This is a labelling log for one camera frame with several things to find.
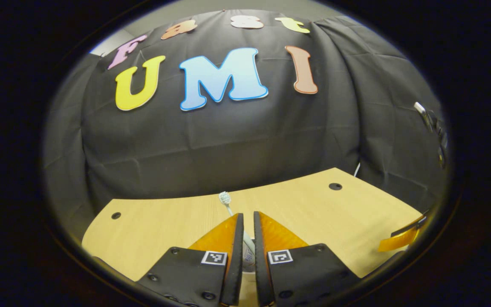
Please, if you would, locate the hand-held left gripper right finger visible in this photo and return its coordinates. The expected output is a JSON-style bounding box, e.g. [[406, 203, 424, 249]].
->
[[253, 211, 361, 307]]

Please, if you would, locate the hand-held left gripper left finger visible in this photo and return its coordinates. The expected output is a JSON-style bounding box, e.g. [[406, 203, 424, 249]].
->
[[137, 213, 245, 307]]

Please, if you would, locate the pale green toothbrush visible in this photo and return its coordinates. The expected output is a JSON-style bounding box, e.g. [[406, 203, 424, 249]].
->
[[219, 191, 257, 273]]

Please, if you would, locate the wooden desktop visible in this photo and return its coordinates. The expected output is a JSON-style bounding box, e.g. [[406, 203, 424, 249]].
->
[[81, 167, 425, 307]]

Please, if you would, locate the black backdrop cloth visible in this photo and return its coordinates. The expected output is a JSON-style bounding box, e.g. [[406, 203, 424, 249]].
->
[[43, 9, 451, 239]]

